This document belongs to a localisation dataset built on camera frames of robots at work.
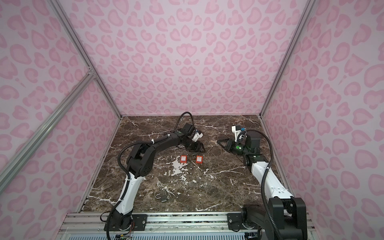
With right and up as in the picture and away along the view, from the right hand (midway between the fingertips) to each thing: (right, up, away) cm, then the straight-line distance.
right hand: (219, 141), depth 77 cm
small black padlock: (-30, -30, +5) cm, 43 cm away
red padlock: (-10, -13, +18) cm, 24 cm away
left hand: (-7, -7, +18) cm, 20 cm away
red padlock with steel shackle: (-20, -13, +17) cm, 29 cm away
